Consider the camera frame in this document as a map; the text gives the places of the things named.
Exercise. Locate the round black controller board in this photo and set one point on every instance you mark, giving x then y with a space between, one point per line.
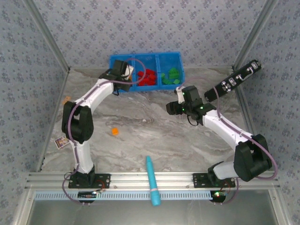
218 196

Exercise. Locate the grey metal panel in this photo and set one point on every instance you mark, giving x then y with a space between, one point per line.
117 213

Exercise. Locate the aluminium side rail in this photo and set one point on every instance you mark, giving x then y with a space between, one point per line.
59 103
248 112

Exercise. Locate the blue three-compartment plastic bin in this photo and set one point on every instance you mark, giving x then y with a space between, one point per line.
168 62

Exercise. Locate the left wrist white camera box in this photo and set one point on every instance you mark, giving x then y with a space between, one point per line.
129 70

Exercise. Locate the teal marker pen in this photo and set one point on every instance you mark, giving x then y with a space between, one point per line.
151 178

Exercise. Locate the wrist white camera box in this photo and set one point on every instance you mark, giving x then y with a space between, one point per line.
129 70
179 95

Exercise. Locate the aluminium frame post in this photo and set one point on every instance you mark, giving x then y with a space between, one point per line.
47 35
255 35

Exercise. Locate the small orange lego brick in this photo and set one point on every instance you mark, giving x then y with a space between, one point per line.
115 131

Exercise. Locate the small printed card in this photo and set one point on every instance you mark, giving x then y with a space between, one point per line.
61 142

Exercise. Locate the aluminium mounting rail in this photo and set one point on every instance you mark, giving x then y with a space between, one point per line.
131 180

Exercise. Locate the small flat orange tag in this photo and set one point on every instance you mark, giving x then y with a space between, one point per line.
66 100

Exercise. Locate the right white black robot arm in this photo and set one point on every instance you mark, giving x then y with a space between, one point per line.
222 126

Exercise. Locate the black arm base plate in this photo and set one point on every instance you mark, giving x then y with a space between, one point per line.
199 180
103 181

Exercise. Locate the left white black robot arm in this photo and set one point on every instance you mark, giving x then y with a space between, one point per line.
93 96

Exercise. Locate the small black circuit board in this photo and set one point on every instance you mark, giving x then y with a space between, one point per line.
87 194

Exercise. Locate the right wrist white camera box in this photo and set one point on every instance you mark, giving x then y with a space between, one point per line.
179 95

